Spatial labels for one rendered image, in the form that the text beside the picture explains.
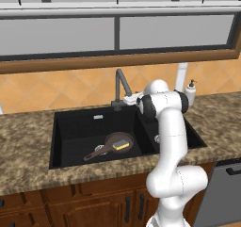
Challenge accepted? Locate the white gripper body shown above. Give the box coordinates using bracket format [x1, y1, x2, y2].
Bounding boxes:
[122, 91, 145, 106]

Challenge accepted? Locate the brown frying pan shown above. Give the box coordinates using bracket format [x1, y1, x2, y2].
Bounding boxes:
[83, 131, 136, 162]

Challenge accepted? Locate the black sink basin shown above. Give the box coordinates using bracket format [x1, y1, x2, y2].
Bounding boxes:
[48, 105, 208, 170]

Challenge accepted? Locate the wooden drawer front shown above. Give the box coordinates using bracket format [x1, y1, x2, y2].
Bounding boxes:
[0, 191, 48, 214]
[0, 210, 48, 227]

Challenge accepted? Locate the grey dishwasher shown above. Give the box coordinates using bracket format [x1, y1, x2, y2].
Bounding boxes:
[192, 157, 241, 227]

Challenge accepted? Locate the white tall post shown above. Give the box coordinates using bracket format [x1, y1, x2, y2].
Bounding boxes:
[174, 62, 189, 93]

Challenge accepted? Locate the white soap dispenser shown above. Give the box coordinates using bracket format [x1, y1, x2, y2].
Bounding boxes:
[184, 78, 198, 108]

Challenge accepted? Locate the dark grey tap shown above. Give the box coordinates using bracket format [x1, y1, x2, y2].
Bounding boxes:
[110, 68, 135, 112]

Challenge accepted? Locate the wooden panel under sink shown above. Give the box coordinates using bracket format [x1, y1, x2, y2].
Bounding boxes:
[74, 172, 150, 197]

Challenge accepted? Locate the wooden cupboard door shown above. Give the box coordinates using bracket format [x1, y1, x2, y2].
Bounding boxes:
[135, 186, 162, 227]
[43, 189, 137, 227]

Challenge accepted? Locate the black cupboard door handle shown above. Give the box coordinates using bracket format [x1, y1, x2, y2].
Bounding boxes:
[138, 193, 146, 221]
[124, 195, 131, 224]

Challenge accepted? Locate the window with wooden frame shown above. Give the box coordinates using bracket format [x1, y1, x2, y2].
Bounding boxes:
[0, 8, 241, 75]

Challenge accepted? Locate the yellow sponge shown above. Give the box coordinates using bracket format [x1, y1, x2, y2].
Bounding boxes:
[112, 138, 131, 153]

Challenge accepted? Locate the black dishwasher handle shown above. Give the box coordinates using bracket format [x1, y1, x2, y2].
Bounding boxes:
[225, 166, 241, 177]

